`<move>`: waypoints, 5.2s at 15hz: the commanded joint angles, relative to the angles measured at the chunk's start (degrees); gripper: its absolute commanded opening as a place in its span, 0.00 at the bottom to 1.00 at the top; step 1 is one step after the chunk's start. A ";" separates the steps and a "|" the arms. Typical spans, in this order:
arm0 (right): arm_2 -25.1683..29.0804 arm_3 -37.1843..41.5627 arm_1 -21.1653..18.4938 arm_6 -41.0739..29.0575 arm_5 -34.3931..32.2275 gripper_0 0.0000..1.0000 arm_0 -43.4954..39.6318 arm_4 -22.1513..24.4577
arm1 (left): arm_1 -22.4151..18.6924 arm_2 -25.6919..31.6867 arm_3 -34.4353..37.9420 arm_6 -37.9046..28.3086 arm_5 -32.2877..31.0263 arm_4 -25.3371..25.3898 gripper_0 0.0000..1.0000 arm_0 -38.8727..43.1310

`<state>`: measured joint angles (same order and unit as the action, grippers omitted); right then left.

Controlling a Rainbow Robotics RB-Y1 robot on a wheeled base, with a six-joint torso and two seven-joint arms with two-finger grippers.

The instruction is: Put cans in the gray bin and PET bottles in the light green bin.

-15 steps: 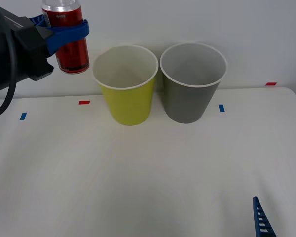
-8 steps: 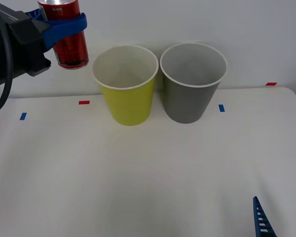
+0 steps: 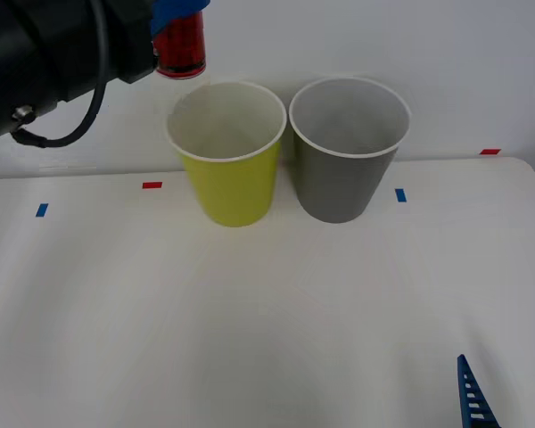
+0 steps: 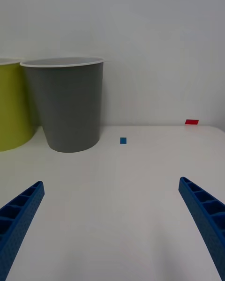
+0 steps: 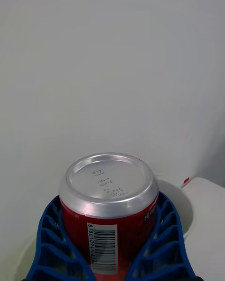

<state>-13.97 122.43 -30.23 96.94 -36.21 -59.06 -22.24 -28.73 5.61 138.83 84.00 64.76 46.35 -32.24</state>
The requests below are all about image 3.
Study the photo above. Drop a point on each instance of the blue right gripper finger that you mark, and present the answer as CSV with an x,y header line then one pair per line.
x,y
466,392

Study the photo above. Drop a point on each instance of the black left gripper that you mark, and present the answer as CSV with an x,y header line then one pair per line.
x,y
127,40

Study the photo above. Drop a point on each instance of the red drink can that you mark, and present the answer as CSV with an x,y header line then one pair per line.
x,y
183,46

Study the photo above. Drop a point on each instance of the yellow-green plastic bin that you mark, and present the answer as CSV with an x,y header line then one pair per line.
x,y
236,187

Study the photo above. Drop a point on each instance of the grey plastic bin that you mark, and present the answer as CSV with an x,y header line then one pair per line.
x,y
343,187

